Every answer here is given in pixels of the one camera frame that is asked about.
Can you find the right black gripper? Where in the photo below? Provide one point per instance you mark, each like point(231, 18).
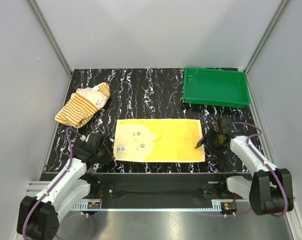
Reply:
point(217, 153)

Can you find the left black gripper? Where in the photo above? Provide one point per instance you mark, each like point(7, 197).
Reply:
point(108, 158)

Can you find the yellow towel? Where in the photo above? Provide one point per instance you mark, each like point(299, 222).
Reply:
point(158, 141)

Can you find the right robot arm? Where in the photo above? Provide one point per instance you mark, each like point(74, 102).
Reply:
point(270, 189)

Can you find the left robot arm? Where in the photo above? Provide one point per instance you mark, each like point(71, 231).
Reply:
point(40, 216)

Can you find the orange striped towel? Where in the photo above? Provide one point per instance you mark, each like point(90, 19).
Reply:
point(83, 105)

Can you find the green plastic bin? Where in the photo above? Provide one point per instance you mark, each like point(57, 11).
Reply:
point(216, 87)

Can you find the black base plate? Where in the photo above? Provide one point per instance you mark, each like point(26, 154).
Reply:
point(163, 191)

